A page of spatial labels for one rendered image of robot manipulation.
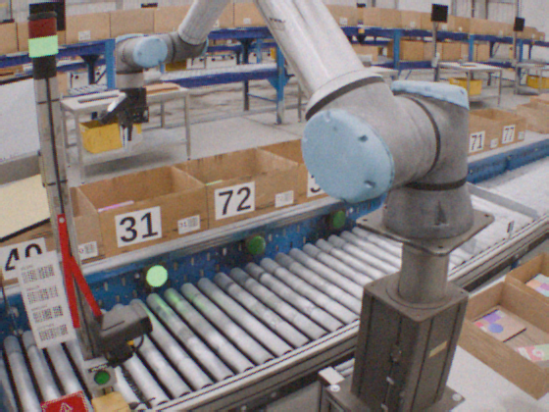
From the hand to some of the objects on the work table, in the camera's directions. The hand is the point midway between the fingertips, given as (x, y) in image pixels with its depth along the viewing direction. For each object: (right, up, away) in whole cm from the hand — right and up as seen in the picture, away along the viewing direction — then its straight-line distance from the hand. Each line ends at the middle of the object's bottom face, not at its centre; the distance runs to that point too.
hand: (125, 150), depth 154 cm
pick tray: (+118, -60, -24) cm, 135 cm away
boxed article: (+121, -62, -31) cm, 140 cm away
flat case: (+114, -56, -15) cm, 127 cm away
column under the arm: (+77, -65, -38) cm, 108 cm away
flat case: (+140, -48, +1) cm, 148 cm away
